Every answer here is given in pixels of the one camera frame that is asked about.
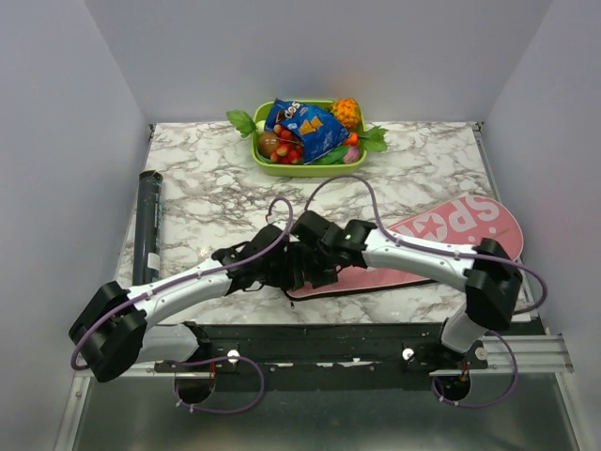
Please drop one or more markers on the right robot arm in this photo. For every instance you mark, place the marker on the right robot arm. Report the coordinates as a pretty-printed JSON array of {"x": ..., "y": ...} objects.
[{"x": 490, "y": 280}]

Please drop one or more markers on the blue chips bag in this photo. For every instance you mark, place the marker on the blue chips bag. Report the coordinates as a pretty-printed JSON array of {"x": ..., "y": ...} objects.
[{"x": 319, "y": 131}]

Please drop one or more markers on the pink toy vegetable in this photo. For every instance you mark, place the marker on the pink toy vegetable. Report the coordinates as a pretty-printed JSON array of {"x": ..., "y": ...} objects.
[{"x": 353, "y": 155}]

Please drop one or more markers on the toy carrot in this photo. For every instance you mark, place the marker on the toy carrot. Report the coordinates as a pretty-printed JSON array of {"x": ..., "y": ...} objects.
[{"x": 352, "y": 140}]

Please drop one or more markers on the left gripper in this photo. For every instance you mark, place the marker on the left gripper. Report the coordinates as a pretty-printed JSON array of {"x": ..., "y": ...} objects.
[{"x": 283, "y": 279}]

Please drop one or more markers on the black shuttlecock tube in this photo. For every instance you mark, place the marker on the black shuttlecock tube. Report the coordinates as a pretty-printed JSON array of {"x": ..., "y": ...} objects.
[{"x": 146, "y": 259}]

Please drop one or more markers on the red toy berries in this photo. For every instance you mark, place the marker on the red toy berries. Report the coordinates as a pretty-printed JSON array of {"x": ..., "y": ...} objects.
[{"x": 289, "y": 149}]

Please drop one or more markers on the green plastic bin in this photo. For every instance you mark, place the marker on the green plastic bin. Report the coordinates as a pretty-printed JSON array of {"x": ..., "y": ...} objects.
[{"x": 305, "y": 170}]

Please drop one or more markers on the green fake leaf right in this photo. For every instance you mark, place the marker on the green fake leaf right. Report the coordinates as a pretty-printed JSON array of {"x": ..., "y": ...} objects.
[{"x": 373, "y": 140}]

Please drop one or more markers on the green fake leaf left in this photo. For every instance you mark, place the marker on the green fake leaf left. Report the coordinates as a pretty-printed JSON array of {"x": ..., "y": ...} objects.
[{"x": 242, "y": 122}]

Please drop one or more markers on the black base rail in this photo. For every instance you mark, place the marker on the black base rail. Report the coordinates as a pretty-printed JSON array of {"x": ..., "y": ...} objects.
[{"x": 326, "y": 357}]

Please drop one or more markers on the pink racket bag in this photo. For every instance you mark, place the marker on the pink racket bag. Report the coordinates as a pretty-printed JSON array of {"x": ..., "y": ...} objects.
[{"x": 465, "y": 220}]

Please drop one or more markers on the green fake leaf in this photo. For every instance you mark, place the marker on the green fake leaf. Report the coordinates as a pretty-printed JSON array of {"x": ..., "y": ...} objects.
[
  {"x": 373, "y": 140},
  {"x": 242, "y": 122}
]

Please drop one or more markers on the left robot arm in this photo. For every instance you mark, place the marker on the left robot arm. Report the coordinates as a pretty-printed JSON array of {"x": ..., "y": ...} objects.
[{"x": 121, "y": 327}]

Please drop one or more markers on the brown toy fruit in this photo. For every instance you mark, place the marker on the brown toy fruit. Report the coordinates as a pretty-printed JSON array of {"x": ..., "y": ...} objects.
[{"x": 267, "y": 143}]

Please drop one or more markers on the toy pineapple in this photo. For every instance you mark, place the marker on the toy pineapple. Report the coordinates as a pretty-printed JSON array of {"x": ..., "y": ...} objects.
[{"x": 348, "y": 112}]

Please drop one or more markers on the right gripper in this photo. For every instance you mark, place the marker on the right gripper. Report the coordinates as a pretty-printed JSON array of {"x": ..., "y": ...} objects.
[{"x": 318, "y": 278}]

